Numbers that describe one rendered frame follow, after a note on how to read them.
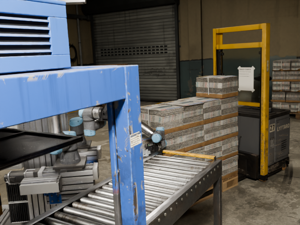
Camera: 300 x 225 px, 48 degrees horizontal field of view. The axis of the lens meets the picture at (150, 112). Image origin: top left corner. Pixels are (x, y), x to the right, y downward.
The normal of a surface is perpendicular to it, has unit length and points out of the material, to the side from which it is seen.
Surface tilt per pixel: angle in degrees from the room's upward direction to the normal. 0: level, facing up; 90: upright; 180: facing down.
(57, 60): 90
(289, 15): 90
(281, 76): 91
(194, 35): 90
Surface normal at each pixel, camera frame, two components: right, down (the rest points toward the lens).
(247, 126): -0.77, 0.15
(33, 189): 0.10, 0.17
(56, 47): 0.86, 0.05
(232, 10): -0.51, 0.18
